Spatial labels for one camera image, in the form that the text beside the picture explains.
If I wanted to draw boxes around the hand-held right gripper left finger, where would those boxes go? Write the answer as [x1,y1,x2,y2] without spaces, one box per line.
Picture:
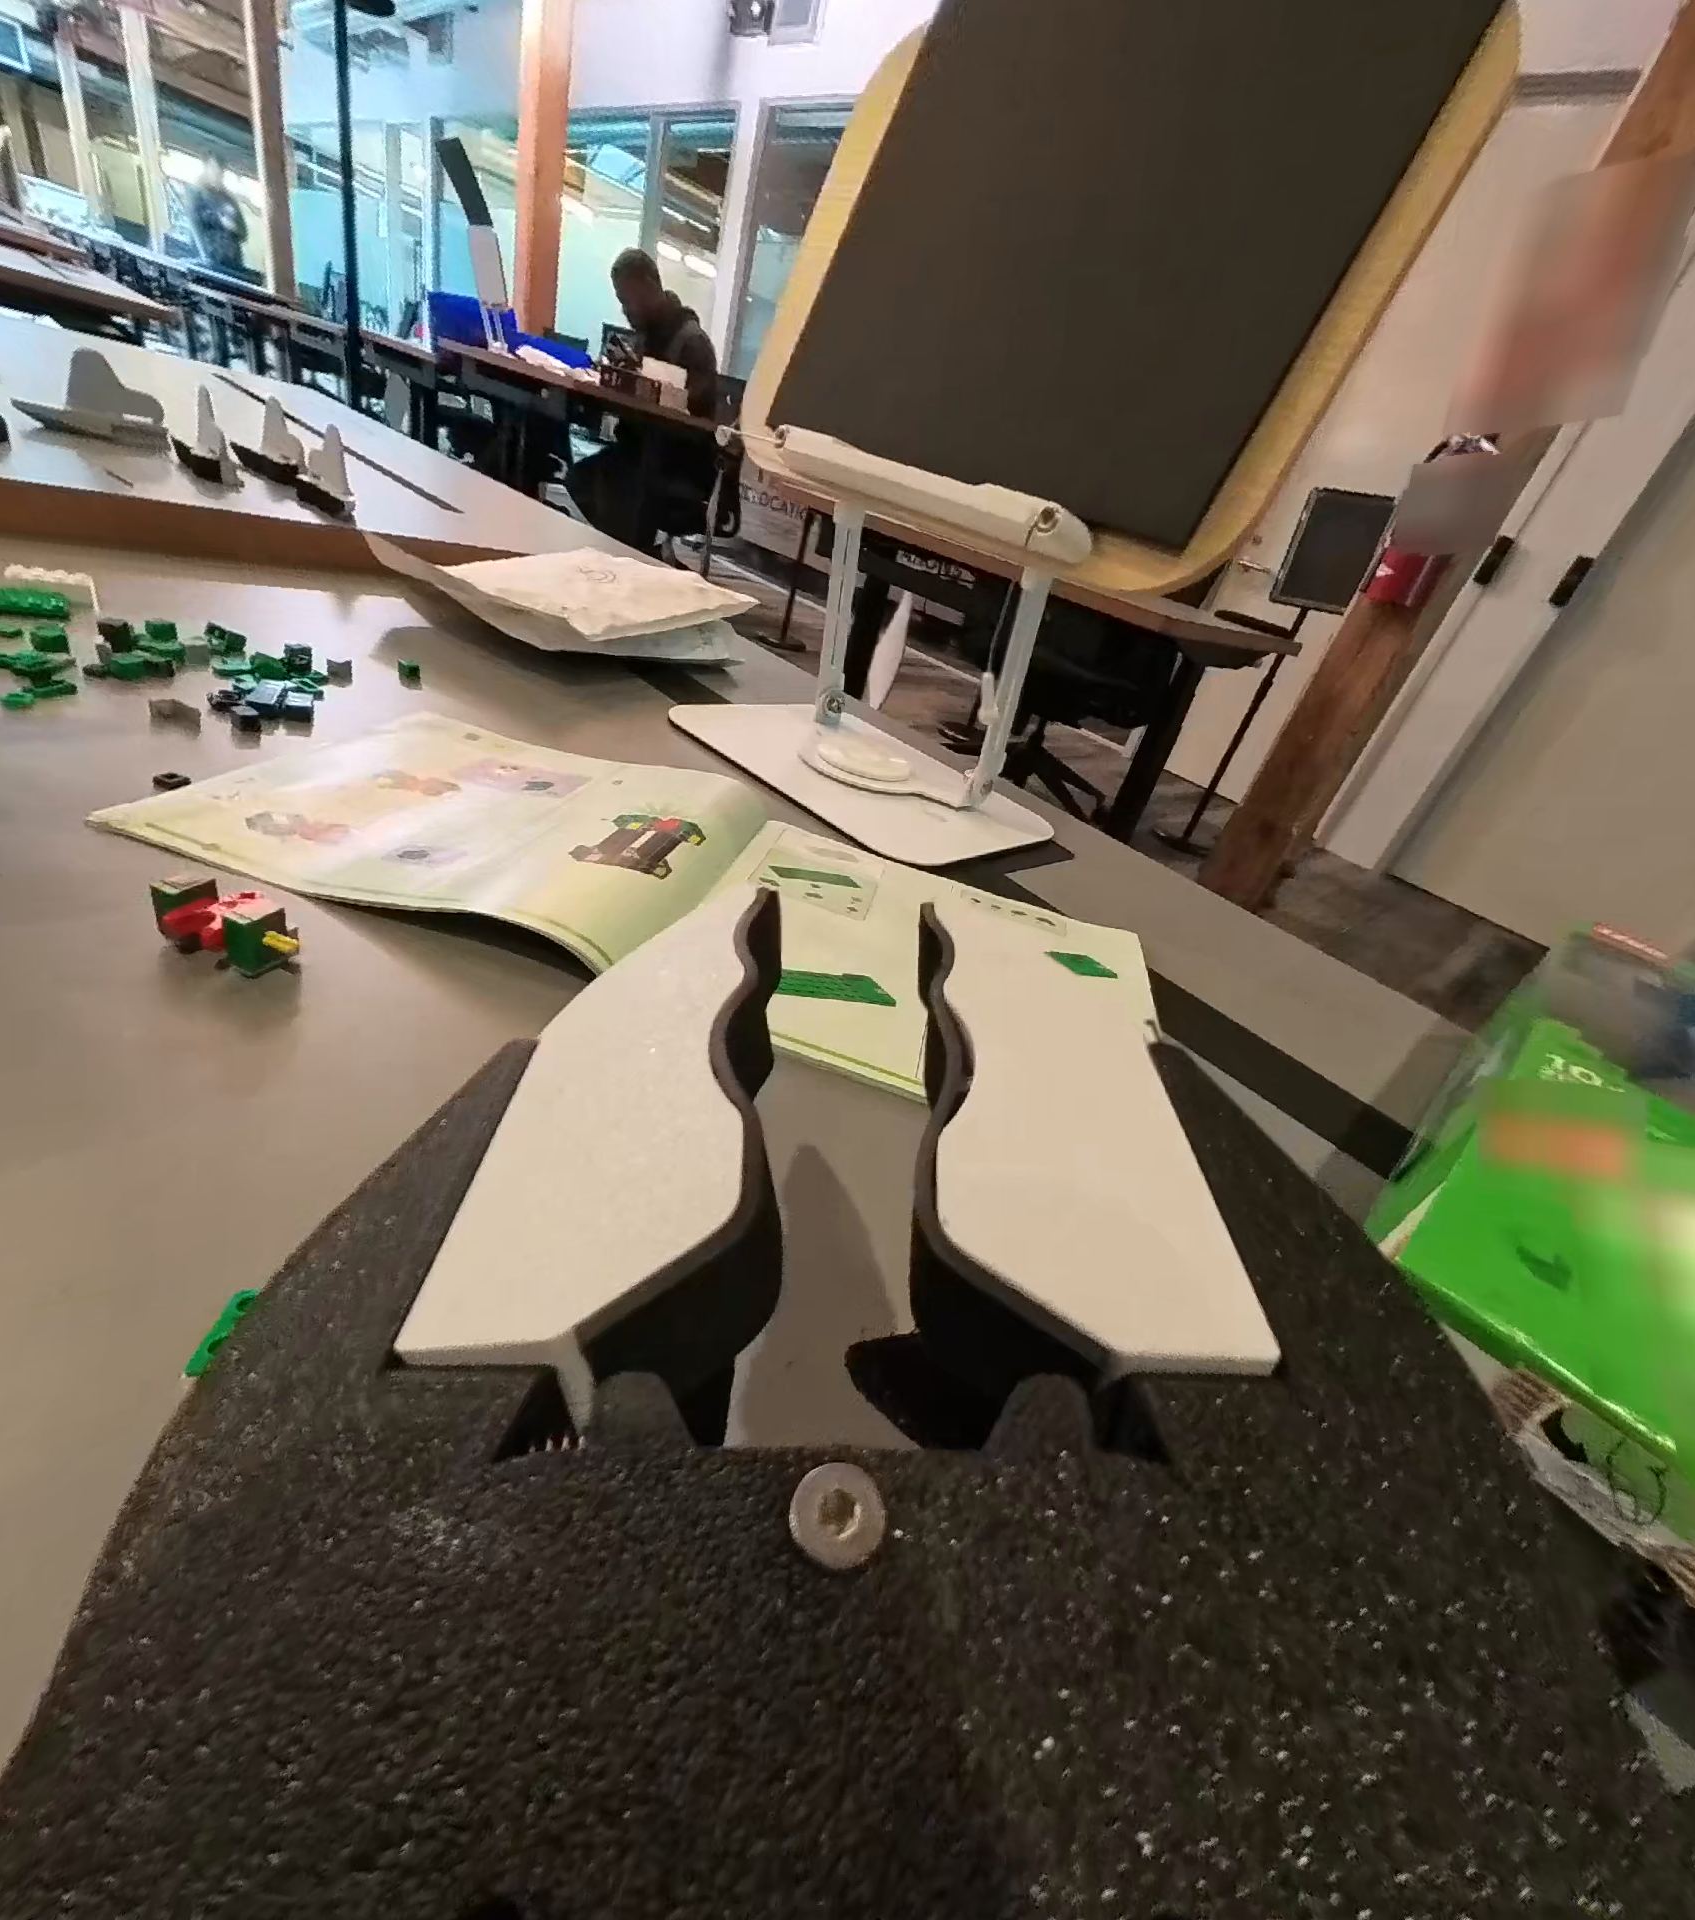
[399,884,788,1429]

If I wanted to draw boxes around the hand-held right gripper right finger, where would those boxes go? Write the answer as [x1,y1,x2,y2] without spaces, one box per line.
[914,897,1285,1383]

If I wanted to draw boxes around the small red green brick assembly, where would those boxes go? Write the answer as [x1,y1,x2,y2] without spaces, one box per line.
[150,873,300,980]

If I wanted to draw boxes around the grey desk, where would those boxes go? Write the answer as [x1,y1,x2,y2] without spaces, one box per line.
[0,510,1478,1920]

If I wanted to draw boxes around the green instruction booklet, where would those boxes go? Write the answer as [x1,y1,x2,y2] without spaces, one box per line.
[86,712,1163,1101]

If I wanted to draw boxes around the green brick piece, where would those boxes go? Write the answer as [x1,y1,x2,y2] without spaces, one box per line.
[183,1288,262,1381]

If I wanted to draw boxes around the green toy box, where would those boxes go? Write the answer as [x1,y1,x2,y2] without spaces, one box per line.
[1366,922,1695,1562]

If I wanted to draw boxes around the black office chair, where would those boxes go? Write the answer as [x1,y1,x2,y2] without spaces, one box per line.
[936,592,1194,820]

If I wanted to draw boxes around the white paper bag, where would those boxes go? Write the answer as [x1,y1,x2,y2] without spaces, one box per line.
[363,534,763,668]

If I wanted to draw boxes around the wooden pillar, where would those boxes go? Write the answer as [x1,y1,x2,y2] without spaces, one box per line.
[1204,0,1695,913]

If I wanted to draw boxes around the pile of green black bricks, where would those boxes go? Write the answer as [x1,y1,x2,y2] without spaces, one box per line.
[0,612,340,738]

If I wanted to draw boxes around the wood-edged raised platform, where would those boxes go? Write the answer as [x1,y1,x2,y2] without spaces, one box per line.
[0,282,612,575]

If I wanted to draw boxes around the blue storage bins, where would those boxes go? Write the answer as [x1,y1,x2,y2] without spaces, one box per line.
[424,290,595,373]

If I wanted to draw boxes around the tablet on white stand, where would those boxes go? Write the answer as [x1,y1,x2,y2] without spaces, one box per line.
[733,0,1529,604]

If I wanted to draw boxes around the large grey wedge-shaped plate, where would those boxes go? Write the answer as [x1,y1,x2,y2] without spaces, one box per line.
[13,350,170,448]

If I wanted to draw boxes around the black pole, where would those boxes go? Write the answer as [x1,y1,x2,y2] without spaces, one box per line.
[333,0,373,410]

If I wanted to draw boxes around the small wall screen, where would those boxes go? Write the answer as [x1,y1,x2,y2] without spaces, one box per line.
[1267,486,1398,612]

